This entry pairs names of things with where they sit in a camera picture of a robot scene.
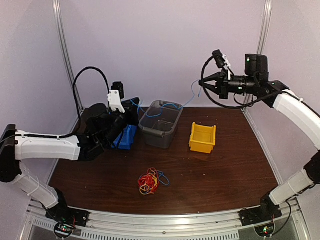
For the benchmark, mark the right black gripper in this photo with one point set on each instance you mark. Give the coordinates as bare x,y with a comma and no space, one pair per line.
223,91

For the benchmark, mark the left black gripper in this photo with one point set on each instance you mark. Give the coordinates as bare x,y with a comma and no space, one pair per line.
132,111

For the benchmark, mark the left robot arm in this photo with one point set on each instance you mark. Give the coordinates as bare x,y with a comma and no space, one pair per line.
103,124

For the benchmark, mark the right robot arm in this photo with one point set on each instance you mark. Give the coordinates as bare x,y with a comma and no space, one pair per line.
279,97

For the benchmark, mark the grey transparent plastic tub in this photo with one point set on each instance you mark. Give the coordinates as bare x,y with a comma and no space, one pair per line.
160,123

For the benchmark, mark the blue plastic bin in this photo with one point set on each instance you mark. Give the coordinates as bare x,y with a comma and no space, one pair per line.
125,140

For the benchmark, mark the yellow plastic bin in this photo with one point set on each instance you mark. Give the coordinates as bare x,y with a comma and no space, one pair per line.
202,138

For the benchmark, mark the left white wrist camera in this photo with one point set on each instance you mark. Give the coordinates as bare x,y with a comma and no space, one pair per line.
115,95

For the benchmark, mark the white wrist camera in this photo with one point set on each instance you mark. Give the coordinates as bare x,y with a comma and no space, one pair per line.
222,61
115,95

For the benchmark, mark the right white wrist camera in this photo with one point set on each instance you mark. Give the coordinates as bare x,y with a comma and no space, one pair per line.
222,61

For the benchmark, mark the right aluminium frame post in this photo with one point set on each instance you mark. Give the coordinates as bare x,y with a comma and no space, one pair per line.
265,26

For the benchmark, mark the aluminium front rail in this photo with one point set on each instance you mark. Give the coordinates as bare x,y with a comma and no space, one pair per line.
223,225

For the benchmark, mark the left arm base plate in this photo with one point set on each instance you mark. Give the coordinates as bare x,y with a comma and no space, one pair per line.
72,216

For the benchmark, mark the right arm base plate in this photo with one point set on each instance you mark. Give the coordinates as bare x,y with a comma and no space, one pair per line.
256,215

